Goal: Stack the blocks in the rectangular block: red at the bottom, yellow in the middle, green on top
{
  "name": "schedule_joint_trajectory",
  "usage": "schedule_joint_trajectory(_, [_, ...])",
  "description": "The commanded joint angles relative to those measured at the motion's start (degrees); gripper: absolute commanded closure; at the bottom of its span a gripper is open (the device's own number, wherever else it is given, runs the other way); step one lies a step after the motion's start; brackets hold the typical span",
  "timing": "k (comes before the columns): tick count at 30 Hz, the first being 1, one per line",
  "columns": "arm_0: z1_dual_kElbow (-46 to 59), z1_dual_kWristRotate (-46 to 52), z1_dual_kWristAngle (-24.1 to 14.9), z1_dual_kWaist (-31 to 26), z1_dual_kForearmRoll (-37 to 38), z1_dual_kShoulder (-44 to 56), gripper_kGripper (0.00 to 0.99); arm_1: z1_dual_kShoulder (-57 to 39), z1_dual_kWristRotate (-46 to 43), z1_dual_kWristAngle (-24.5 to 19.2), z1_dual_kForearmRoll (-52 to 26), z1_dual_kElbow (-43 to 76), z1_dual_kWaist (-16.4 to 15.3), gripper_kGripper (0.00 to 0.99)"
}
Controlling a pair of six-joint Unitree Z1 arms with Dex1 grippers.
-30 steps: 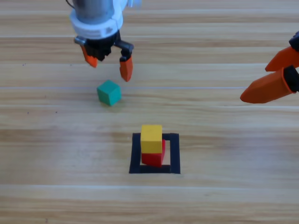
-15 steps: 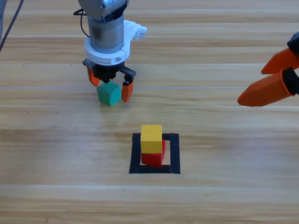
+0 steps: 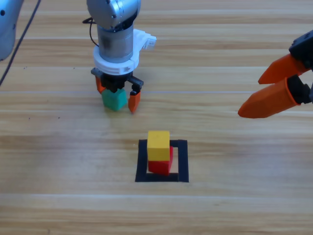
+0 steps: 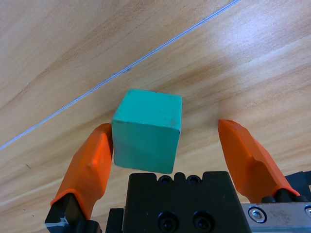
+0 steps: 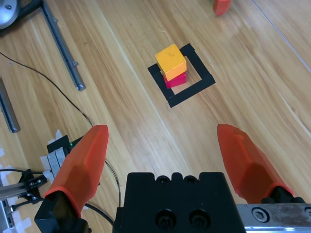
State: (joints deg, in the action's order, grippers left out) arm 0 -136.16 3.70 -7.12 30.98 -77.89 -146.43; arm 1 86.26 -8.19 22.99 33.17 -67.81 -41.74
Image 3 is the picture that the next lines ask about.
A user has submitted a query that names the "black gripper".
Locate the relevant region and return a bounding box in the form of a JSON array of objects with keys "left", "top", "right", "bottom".
[
  {"left": 90, "top": 68, "right": 144, "bottom": 114},
  {"left": 237, "top": 29, "right": 313, "bottom": 119}
]

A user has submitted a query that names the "green cube block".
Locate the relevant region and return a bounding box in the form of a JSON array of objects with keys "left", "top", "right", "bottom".
[{"left": 102, "top": 88, "right": 128, "bottom": 112}]

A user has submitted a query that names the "yellow cube block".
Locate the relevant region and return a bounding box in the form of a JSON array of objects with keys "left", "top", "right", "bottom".
[{"left": 147, "top": 130, "right": 171, "bottom": 162}]

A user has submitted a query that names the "red cube block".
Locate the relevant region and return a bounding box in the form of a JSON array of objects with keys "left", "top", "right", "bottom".
[{"left": 148, "top": 146, "right": 174, "bottom": 177}]

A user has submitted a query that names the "black tape square outline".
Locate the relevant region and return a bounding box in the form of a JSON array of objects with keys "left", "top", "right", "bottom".
[{"left": 134, "top": 139, "right": 190, "bottom": 183}]

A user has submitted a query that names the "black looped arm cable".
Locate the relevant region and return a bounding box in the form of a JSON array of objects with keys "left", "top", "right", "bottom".
[{"left": 82, "top": 17, "right": 100, "bottom": 48}]

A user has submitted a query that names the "long thin black cable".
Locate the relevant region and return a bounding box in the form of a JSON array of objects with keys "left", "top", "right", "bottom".
[{"left": 0, "top": 0, "right": 42, "bottom": 87}]

